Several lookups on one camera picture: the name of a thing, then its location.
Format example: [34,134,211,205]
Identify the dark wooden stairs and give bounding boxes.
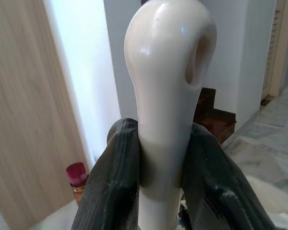
[192,87,237,147]

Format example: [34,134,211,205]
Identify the beige broom with purple bristles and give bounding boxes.
[124,0,218,230]

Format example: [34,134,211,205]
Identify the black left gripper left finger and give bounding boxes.
[71,117,144,230]

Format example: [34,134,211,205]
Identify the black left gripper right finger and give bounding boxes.
[180,122,283,230]

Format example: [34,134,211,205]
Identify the cream louvered door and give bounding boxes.
[260,0,288,101]

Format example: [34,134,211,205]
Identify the pink capped gold can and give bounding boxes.
[66,162,89,207]

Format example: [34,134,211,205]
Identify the light wooden cabinet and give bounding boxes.
[0,0,92,211]

